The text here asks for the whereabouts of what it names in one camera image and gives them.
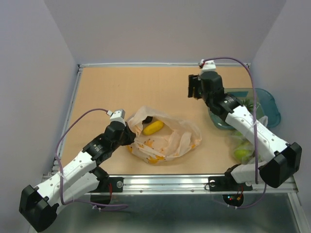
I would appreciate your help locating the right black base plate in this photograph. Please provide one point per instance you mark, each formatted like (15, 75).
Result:
(223, 183)

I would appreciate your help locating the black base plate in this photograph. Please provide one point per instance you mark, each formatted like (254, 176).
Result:
(223, 183)
(110, 185)

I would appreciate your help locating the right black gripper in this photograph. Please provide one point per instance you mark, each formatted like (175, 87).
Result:
(193, 82)

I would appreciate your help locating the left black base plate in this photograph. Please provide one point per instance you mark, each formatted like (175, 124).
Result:
(110, 185)

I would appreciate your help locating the aluminium back rail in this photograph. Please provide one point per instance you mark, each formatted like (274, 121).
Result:
(138, 64)

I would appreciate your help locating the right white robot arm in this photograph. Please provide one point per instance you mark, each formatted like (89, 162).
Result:
(280, 159)

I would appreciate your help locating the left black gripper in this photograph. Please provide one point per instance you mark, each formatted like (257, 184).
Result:
(130, 136)

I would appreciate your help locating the yellow banana fruit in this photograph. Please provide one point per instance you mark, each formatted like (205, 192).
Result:
(153, 127)

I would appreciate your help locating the small toy pineapple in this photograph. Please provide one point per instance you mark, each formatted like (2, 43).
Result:
(248, 103)

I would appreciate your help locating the aluminium rail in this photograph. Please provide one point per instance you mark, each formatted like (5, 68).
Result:
(138, 64)
(166, 184)
(59, 144)

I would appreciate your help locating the dark red fruit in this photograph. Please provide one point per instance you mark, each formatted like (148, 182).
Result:
(147, 120)

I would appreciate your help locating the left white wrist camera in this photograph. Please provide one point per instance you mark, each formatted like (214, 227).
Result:
(117, 116)

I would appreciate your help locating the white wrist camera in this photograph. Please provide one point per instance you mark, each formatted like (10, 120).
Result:
(117, 116)
(206, 66)

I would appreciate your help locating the bag of green fruit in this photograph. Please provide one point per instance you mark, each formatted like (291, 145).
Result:
(243, 150)

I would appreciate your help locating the aluminium front rail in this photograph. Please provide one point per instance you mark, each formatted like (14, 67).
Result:
(166, 184)

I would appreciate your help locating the aluminium left rail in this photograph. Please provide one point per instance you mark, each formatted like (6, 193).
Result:
(59, 144)

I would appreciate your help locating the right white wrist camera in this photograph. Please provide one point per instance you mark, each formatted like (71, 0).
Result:
(206, 66)

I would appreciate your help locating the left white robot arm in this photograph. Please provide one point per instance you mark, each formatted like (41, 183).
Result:
(40, 205)

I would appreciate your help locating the teal plastic tray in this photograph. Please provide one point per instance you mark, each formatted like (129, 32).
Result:
(266, 107)

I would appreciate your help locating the orange printed plastic bag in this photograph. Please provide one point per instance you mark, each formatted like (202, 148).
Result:
(174, 140)

